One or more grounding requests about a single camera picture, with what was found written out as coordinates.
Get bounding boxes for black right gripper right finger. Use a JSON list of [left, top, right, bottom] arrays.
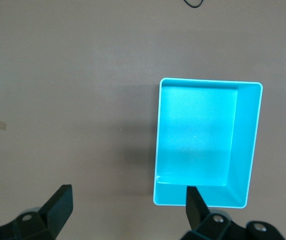
[[182, 185, 286, 240]]

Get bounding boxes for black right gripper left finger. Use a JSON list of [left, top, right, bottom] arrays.
[[0, 184, 73, 240]]

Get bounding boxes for teal plastic bin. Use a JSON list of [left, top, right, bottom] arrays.
[[152, 77, 263, 210]]

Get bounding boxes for thin black looped cable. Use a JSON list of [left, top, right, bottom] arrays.
[[184, 0, 205, 9]]

